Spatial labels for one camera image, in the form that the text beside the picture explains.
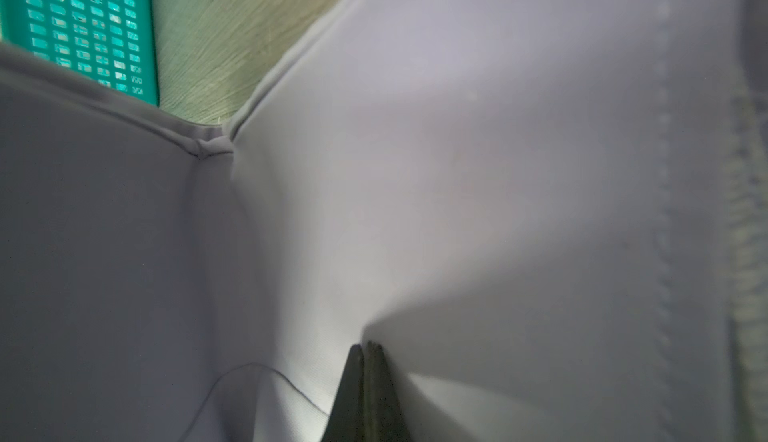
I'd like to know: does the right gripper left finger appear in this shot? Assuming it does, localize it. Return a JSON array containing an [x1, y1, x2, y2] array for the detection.
[[321, 344, 364, 442]]

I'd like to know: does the lavender grey skirt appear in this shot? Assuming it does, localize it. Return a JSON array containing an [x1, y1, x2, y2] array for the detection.
[[1, 0, 767, 441]]

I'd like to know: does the teal plastic basket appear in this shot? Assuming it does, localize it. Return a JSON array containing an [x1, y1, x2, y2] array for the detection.
[[1, 0, 159, 105]]

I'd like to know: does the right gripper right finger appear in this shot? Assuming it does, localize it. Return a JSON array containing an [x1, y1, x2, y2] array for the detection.
[[363, 341, 413, 442]]

